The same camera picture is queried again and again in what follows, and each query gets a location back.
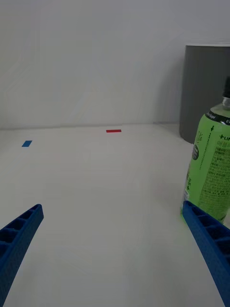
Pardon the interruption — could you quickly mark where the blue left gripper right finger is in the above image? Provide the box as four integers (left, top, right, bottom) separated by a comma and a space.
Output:
183, 200, 230, 307

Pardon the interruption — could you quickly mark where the green plastic bottle black cap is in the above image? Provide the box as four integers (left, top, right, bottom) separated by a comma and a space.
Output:
180, 76, 230, 231

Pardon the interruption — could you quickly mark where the grey plastic waste bin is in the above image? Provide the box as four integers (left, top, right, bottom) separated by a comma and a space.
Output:
179, 44, 230, 145

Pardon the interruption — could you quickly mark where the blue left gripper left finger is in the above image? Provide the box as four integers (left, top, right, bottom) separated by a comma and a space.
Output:
0, 203, 45, 307

